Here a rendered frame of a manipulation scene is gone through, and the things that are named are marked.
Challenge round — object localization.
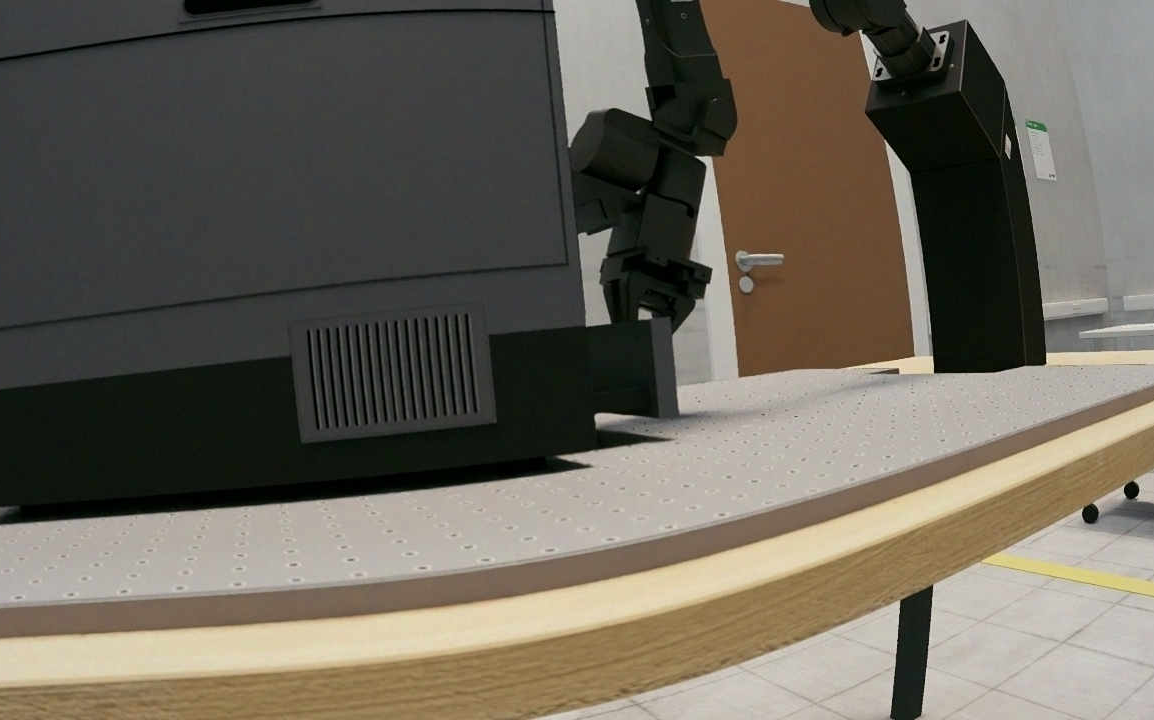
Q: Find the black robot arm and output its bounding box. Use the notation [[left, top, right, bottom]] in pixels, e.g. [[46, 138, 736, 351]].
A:
[[569, 0, 956, 257]]

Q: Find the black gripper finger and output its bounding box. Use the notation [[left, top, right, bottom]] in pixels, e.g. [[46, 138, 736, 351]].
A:
[[604, 282, 668, 323], [619, 277, 696, 335]]

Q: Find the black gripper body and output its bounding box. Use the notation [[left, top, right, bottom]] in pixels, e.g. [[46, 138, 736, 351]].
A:
[[599, 202, 713, 300]]

